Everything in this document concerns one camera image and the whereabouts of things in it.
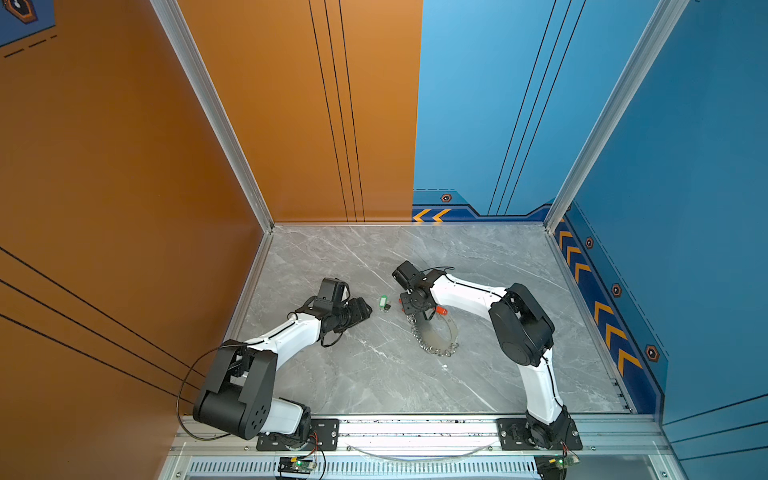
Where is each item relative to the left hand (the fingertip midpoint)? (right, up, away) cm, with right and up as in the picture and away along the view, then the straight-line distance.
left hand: (365, 310), depth 91 cm
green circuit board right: (+47, -33, -20) cm, 61 cm away
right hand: (+14, 0, +6) cm, 15 cm away
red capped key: (+24, -1, +3) cm, 24 cm away
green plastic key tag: (+5, +2, +8) cm, 10 cm away
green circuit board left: (-15, -33, -20) cm, 41 cm away
